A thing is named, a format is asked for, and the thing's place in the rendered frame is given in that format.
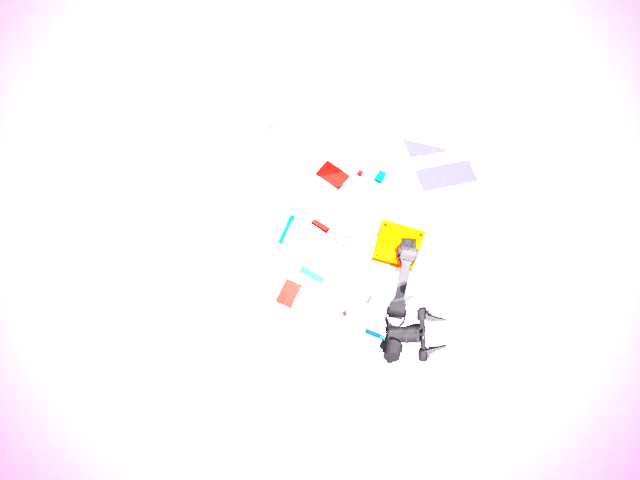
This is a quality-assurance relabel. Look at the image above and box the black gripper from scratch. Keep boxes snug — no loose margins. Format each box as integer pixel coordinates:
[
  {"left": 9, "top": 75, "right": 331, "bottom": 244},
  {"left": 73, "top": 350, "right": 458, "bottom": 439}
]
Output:
[{"left": 402, "top": 306, "right": 447, "bottom": 361}]

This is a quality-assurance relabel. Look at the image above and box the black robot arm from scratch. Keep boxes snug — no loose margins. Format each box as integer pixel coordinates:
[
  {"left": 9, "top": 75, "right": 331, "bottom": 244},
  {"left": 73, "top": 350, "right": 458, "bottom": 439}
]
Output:
[{"left": 380, "top": 238, "right": 419, "bottom": 364}]

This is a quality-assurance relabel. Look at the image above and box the teal rectangular block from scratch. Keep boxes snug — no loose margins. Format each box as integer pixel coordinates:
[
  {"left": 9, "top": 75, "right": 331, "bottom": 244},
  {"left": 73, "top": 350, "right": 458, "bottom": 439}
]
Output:
[{"left": 374, "top": 170, "right": 387, "bottom": 183}]

